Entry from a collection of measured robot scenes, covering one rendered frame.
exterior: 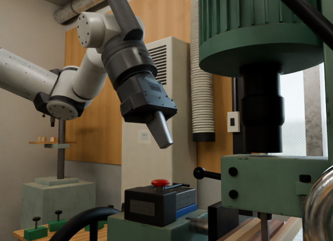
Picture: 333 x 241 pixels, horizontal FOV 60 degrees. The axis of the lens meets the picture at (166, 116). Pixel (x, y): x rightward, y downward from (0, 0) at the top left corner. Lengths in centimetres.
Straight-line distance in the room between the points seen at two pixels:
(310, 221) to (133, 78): 33
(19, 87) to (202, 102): 136
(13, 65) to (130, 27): 36
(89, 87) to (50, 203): 194
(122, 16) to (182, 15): 189
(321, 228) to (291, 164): 12
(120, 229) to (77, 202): 217
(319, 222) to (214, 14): 27
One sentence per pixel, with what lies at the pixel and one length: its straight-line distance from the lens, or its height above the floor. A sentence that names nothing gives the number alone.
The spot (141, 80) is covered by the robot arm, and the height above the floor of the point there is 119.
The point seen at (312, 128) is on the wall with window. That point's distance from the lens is 185.
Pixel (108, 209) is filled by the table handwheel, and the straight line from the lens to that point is 64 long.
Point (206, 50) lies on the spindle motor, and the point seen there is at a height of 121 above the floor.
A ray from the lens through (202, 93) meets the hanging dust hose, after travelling 193.
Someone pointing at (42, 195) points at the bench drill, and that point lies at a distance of 254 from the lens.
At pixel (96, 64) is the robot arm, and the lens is 64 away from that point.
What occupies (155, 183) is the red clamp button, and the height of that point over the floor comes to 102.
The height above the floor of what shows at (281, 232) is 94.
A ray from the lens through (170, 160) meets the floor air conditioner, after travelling 193.
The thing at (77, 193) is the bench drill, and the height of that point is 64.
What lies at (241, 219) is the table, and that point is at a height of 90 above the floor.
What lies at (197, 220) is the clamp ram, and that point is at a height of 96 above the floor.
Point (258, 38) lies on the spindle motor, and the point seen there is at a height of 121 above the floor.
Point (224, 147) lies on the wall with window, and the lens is 201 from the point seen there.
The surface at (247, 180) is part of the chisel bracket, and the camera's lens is 40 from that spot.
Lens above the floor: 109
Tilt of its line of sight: 5 degrees up
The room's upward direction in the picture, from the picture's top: straight up
